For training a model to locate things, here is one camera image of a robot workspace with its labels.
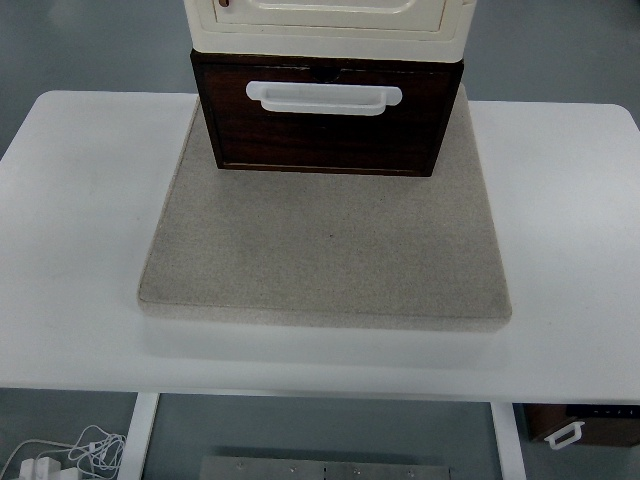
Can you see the dark wooden drawer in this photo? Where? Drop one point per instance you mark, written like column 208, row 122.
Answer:
column 403, row 140

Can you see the beige fabric pad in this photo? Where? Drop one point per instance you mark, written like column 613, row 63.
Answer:
column 323, row 250

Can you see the grey metal plate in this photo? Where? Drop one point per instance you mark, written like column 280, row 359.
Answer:
column 227, row 467

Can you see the brown wooden box on floor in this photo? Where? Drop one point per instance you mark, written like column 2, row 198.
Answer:
column 560, row 425

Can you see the white power adapter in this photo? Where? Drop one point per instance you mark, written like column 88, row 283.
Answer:
column 45, row 468

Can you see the white plastic drawer handle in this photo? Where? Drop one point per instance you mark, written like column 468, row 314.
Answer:
column 327, row 99

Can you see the white table leg frame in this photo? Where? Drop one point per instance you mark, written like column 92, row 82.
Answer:
column 144, row 412

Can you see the white handle on floor box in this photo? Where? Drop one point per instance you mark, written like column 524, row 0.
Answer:
column 565, row 436

